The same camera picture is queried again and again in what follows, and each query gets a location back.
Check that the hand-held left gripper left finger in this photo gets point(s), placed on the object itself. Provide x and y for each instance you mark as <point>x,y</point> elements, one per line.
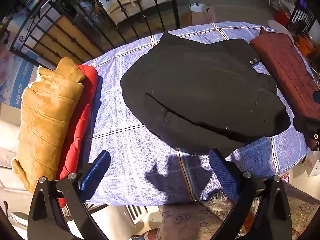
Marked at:
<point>96,170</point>

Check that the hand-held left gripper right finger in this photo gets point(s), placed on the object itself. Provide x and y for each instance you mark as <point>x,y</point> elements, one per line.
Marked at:
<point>225,177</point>

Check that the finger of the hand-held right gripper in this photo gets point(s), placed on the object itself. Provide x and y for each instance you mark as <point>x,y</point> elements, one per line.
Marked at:
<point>316,96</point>
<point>308,128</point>

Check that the black padded jacket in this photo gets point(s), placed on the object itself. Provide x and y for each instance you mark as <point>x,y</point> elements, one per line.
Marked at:
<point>200,92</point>

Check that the grey fur trim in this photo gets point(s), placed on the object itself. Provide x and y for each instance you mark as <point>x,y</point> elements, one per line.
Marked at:
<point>220,200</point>

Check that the white paper bag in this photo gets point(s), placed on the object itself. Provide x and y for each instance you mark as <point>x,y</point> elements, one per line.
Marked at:
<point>313,163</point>

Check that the maroon quilted jacket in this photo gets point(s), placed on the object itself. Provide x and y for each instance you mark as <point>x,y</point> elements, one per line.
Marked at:
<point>287,75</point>

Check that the blue plaid bedsheet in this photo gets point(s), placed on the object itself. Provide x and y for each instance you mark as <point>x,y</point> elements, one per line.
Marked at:
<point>135,160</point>

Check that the red padded jacket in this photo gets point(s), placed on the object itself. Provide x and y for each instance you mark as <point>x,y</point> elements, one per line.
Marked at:
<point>80,120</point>

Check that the white plastic crate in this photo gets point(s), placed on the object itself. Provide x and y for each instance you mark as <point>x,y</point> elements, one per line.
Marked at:
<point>125,216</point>

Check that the tan suede jacket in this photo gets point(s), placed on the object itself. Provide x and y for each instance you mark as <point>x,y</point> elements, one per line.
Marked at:
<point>47,120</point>

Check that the black plastic crate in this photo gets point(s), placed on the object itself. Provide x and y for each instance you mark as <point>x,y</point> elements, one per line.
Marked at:
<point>301,15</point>

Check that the red box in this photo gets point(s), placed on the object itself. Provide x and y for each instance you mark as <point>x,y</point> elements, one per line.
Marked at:
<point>283,16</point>

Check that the blue printed poster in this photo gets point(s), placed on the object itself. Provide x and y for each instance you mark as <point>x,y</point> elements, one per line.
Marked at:
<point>17,80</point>

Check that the cardboard box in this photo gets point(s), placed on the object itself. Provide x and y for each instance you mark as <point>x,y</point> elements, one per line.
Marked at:
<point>197,13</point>

